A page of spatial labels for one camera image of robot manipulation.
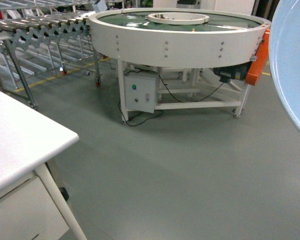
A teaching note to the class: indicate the white round rotary table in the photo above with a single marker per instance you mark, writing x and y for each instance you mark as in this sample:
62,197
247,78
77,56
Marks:
202,57

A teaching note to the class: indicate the flexible roller conveyor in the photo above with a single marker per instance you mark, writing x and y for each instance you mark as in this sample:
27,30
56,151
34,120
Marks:
44,36

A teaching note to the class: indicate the orange motor guard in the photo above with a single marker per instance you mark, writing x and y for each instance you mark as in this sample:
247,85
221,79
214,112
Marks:
257,66

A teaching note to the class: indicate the white electrical control box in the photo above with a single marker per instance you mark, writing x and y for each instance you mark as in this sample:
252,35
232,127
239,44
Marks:
141,91

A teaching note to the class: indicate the light blue oval tray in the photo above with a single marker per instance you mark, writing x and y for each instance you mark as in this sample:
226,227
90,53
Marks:
284,56

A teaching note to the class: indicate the white table cabinet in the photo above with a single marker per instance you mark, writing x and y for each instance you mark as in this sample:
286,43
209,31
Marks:
31,204

